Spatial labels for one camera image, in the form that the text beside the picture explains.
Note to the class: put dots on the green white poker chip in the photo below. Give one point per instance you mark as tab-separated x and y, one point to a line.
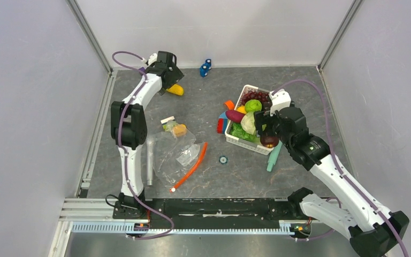
223	160

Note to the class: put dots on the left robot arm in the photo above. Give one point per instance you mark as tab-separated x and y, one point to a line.
129	129

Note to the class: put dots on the dark red fake grapes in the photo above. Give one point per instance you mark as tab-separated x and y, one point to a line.
254	95

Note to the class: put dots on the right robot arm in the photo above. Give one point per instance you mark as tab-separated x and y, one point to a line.
371	228

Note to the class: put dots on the white green stacked block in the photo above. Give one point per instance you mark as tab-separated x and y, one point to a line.
166	120

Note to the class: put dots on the small green fake fruit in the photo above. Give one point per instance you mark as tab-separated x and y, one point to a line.
253	105

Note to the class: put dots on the fake green cabbage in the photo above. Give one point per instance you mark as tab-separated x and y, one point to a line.
248	123

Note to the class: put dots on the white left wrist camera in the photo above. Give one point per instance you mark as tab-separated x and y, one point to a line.
151	59

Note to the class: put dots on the silver metal cylinder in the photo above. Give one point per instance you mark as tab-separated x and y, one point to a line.
150	160

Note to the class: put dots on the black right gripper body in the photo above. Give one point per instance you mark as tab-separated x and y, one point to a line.
275	128

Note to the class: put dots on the fake yellow lemon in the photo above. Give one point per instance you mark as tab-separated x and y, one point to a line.
241	109

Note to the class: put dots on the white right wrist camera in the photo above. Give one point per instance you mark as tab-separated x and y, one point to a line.
279	100

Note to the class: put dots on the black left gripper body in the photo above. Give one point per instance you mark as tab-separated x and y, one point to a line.
175	76

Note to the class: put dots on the orange toy cup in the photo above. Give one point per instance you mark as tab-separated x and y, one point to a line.
229	105

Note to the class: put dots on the fake green lettuce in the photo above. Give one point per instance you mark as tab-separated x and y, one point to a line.
239	132

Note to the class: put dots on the fake yellow corn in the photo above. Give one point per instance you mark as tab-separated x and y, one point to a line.
176	89

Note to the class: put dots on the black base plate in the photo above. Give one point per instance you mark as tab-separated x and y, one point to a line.
215	213

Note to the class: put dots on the blue toy car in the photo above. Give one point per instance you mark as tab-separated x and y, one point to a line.
205	67

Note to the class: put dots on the clear zip top bag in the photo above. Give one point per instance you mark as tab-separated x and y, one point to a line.
176	159

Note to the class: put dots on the purple fake sweet potato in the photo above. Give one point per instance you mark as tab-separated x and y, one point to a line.
234	116

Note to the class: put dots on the red blue toy block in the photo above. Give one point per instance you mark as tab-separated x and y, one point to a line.
222	123

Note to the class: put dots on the dark maroon fake fruit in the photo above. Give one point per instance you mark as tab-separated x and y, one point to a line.
269	140

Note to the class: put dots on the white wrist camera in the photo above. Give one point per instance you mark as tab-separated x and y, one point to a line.
279	100
151	59

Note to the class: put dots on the yellow toy cylinder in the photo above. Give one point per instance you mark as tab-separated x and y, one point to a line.
179	130

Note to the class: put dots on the white plastic basket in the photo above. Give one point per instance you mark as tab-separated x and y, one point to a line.
253	146

